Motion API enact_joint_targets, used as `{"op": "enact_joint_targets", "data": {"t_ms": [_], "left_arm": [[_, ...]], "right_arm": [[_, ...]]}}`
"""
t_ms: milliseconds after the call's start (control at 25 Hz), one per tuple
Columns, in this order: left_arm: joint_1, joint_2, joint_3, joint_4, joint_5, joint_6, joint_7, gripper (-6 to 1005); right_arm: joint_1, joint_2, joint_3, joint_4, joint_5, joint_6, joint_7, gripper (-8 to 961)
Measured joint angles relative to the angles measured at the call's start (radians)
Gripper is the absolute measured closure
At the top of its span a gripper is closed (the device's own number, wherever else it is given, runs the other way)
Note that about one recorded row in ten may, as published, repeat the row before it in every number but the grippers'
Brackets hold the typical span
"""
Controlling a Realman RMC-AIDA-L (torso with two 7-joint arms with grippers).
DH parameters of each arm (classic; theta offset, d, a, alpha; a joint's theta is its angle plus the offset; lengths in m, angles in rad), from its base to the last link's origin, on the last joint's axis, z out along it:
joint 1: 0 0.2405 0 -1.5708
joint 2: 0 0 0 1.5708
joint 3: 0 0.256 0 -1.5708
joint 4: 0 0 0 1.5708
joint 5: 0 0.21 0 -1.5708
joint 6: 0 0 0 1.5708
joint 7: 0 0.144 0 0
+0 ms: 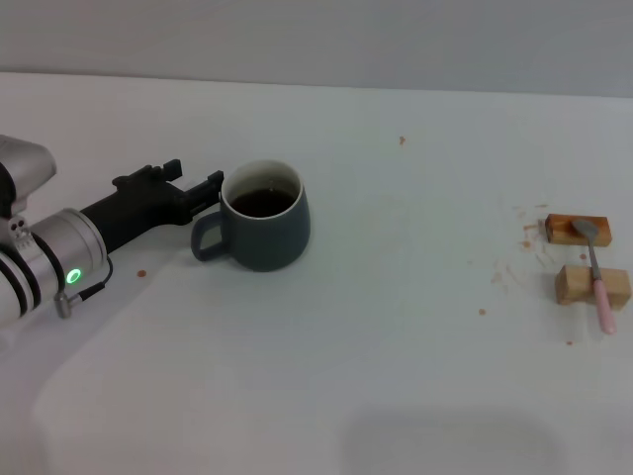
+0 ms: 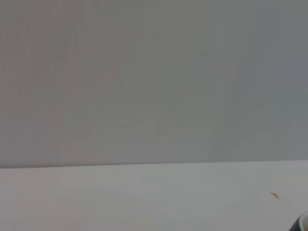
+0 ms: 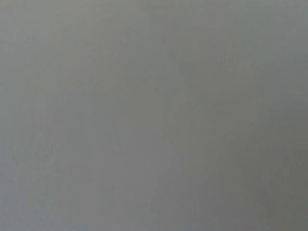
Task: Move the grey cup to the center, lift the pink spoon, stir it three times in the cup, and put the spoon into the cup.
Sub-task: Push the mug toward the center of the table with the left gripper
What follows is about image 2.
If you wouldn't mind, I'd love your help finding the grey ceramic mug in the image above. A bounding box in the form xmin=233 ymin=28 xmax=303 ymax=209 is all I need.
xmin=288 ymin=210 xmax=308 ymax=231

